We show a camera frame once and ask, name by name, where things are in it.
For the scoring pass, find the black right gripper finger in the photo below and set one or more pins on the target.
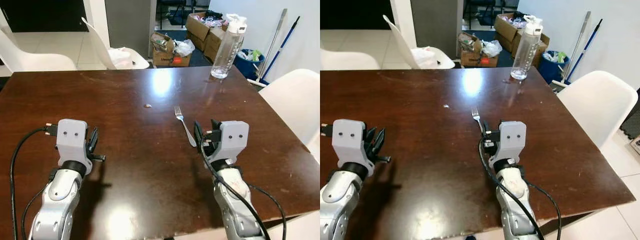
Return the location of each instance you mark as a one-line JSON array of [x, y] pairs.
[[216, 126], [486, 127], [496, 127], [198, 134]]

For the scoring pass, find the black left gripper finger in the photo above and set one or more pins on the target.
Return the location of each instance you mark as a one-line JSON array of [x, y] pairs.
[[89, 137], [370, 136], [95, 139], [381, 140]]

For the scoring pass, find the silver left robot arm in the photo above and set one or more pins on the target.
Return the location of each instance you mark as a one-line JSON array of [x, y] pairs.
[[60, 192], [337, 192]]

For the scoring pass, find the silver metal fork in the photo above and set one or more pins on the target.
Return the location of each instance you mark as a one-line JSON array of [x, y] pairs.
[[476, 117], [185, 127]]

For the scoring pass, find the blue waste bin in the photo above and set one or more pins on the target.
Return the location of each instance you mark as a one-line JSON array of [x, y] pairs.
[[550, 69], [247, 64]]

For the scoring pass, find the small cardboard box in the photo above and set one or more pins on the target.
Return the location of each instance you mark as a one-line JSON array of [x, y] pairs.
[[165, 57], [472, 57]]

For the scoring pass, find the clear plastic water bottle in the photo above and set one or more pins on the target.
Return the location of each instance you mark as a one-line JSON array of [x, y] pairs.
[[526, 47], [227, 47]]

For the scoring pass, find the white plastic chair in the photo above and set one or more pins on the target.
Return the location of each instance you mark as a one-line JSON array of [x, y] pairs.
[[595, 102], [100, 47], [295, 100], [30, 60], [402, 45]]

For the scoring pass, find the white plastic bag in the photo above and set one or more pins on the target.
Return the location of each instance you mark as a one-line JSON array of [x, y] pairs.
[[121, 57], [424, 56]]

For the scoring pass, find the large cardboard box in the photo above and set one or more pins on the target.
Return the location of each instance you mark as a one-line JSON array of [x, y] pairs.
[[200, 30], [506, 30]]

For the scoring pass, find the black floor mat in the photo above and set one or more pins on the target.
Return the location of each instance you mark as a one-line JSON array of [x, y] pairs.
[[631, 125]]

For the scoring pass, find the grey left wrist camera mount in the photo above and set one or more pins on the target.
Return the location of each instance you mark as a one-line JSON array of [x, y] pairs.
[[71, 137], [347, 140]]

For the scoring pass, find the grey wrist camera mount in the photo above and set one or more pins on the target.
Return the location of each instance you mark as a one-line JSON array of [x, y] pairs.
[[512, 139], [347, 140], [234, 140], [71, 137]]

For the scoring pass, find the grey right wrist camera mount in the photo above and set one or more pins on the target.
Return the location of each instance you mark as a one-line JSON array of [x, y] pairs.
[[512, 139], [234, 140]]

